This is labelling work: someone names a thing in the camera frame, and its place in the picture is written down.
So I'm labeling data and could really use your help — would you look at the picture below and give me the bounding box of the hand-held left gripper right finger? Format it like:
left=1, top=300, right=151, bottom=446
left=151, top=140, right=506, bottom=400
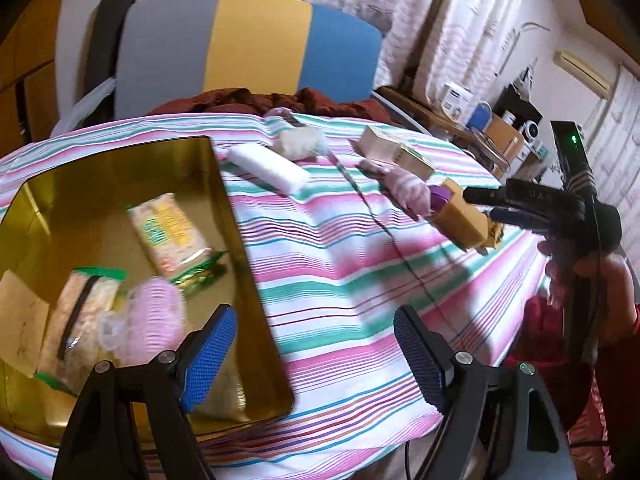
left=393, top=305, right=576, bottom=480

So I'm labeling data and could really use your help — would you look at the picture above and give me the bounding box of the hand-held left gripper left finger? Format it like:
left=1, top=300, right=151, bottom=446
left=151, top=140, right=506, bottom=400
left=52, top=304, right=238, bottom=480

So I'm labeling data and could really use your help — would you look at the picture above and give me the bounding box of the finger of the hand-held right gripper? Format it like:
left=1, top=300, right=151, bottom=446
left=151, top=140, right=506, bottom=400
left=489, top=207, right=583, bottom=235
left=462, top=179, right=586, bottom=216

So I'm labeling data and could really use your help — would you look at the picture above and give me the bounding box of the yellow sponge piece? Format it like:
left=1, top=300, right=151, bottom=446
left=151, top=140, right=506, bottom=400
left=432, top=178, right=506, bottom=253

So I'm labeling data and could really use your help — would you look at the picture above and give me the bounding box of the purple wrapper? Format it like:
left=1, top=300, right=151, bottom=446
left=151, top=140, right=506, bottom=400
left=427, top=185, right=453, bottom=213

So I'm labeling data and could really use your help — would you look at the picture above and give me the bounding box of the white sponge block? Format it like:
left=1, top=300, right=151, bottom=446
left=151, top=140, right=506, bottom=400
left=227, top=144, right=311, bottom=193

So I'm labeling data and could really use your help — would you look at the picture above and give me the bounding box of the gold metal tin box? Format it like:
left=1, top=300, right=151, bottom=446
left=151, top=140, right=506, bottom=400
left=0, top=135, right=296, bottom=453

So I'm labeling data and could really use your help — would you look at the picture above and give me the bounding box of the person's right forearm red sleeve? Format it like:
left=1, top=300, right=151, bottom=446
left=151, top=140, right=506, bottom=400
left=565, top=305, right=640, bottom=480

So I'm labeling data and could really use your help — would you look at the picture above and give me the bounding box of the person's right hand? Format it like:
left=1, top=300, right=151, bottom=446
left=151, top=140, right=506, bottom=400
left=537, top=239, right=640, bottom=346

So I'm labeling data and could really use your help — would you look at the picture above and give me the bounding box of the brown cardboard box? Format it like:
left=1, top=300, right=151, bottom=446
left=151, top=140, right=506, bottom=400
left=482, top=112, right=526, bottom=161

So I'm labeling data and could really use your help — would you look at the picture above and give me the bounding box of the pink bubble wrap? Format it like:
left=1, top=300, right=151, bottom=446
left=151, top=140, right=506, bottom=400
left=100, top=277, right=188, bottom=366

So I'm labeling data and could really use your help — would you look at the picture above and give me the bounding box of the black box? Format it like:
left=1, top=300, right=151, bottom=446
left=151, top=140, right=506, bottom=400
left=495, top=82, right=541, bottom=126

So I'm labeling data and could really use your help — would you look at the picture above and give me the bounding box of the blue round container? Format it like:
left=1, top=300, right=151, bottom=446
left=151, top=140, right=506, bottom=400
left=470, top=101, right=493, bottom=131

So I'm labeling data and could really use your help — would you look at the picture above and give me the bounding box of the striped tablecloth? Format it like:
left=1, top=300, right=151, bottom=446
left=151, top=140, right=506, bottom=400
left=0, top=112, right=551, bottom=480

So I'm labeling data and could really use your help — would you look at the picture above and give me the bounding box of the white blue carton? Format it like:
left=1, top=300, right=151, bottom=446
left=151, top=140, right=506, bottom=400
left=442, top=81, right=476, bottom=121

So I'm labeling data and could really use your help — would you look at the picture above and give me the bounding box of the cracker packet yellow green label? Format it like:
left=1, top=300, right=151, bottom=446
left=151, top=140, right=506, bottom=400
left=125, top=192, right=228, bottom=288

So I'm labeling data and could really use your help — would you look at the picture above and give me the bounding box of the clear wrapped snack packet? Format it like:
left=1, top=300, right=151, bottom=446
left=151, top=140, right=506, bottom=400
left=37, top=267, right=128, bottom=393

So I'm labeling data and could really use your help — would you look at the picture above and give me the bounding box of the white curved rod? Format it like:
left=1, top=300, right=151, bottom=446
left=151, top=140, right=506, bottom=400
left=495, top=22, right=551, bottom=76

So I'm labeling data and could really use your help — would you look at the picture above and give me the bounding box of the wooden side desk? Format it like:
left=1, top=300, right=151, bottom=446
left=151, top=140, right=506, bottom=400
left=375, top=86, right=501, bottom=171

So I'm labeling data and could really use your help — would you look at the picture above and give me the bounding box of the small beige carton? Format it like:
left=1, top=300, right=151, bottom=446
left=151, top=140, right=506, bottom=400
left=357, top=125, right=436, bottom=181

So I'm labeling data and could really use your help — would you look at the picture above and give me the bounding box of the cream rolled sock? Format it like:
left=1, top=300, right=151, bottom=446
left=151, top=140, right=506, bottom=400
left=277, top=125, right=328, bottom=161

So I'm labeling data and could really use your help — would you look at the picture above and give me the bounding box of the dark red cloth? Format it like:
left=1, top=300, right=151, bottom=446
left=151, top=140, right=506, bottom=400
left=147, top=87, right=401, bottom=126

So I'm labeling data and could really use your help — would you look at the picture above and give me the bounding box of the grey yellow blue chair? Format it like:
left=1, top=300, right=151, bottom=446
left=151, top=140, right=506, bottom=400
left=80, top=0, right=383, bottom=133

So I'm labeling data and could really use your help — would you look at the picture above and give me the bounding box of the wooden wardrobe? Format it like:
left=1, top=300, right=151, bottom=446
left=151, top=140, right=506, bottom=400
left=0, top=0, right=76, bottom=161

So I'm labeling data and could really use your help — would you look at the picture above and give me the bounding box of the wall air conditioner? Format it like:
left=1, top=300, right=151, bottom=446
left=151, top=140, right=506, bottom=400
left=552, top=50, right=613, bottom=98

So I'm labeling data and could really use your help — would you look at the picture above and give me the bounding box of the thin cord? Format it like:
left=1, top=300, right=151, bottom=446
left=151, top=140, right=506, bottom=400
left=320, top=145, right=451, bottom=331

